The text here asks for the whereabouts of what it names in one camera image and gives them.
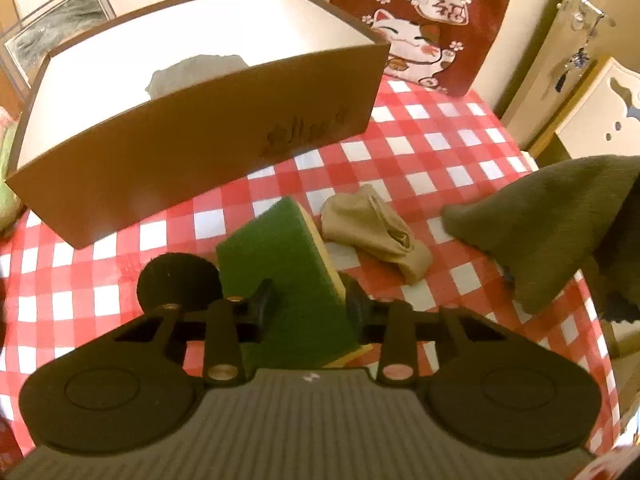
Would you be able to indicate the grey towel cloth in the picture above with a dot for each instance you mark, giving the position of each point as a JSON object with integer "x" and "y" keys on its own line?
{"x": 550, "y": 220}
{"x": 200, "y": 72}

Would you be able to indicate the pink star plush toy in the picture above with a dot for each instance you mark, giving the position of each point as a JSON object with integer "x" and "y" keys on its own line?
{"x": 7, "y": 175}

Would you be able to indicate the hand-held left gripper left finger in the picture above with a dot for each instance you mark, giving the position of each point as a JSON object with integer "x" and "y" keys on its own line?
{"x": 264, "y": 305}

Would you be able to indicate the red white checked tablecloth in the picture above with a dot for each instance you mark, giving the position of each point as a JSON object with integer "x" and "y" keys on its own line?
{"x": 450, "y": 160}

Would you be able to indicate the beige stocking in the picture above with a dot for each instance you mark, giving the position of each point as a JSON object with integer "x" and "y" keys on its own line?
{"x": 375, "y": 230}

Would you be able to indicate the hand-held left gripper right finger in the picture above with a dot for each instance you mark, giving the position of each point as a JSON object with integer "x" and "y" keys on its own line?
{"x": 356, "y": 305}

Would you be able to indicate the hanging key charm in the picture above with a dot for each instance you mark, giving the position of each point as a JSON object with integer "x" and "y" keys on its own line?
{"x": 580, "y": 57}

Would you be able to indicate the black round puff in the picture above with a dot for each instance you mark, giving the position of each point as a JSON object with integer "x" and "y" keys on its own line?
{"x": 175, "y": 280}

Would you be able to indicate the brown cardboard box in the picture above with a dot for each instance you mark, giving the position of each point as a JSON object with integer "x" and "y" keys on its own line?
{"x": 200, "y": 160}

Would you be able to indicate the green yellow sponge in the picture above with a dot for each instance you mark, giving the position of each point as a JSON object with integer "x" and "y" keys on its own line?
{"x": 280, "y": 250}

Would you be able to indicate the white wooden chair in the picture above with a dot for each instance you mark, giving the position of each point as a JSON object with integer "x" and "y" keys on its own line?
{"x": 600, "y": 120}

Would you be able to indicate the framed grey picture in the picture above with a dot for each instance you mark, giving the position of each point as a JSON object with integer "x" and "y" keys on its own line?
{"x": 60, "y": 20}

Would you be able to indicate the wooden door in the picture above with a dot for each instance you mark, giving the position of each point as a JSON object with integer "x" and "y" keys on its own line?
{"x": 545, "y": 35}

